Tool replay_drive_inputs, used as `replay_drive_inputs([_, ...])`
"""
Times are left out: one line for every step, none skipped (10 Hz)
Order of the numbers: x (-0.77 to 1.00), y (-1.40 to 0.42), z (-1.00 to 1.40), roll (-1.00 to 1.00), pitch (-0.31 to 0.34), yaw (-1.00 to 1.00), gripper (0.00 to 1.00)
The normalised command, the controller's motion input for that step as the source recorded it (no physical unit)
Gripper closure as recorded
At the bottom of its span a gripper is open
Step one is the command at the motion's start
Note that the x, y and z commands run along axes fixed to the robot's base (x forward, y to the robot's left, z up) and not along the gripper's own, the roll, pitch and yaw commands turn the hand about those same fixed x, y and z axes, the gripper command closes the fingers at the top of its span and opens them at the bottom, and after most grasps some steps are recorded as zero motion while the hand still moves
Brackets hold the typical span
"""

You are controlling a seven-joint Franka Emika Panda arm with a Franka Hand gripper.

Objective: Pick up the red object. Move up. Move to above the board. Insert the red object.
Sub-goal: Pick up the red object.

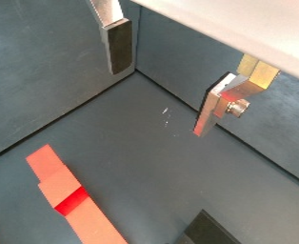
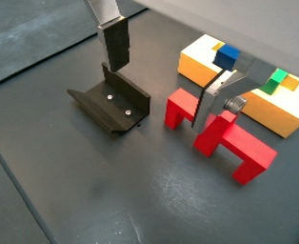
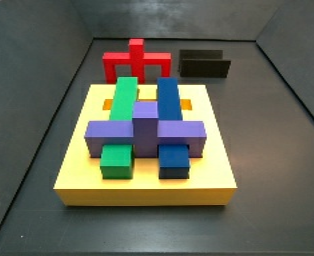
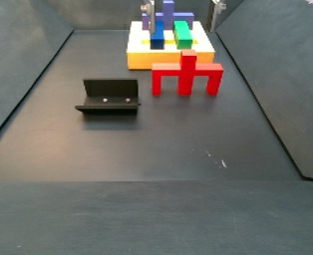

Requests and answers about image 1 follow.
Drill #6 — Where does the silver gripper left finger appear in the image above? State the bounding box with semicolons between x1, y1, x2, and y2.
86;0;131;74

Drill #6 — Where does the black angle bracket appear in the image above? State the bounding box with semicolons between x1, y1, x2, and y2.
174;210;241;244

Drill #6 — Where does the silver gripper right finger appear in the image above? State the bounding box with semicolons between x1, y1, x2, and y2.
193;54;279;136

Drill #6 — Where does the red cross-shaped block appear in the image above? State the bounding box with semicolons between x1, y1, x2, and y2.
26;145;127;244

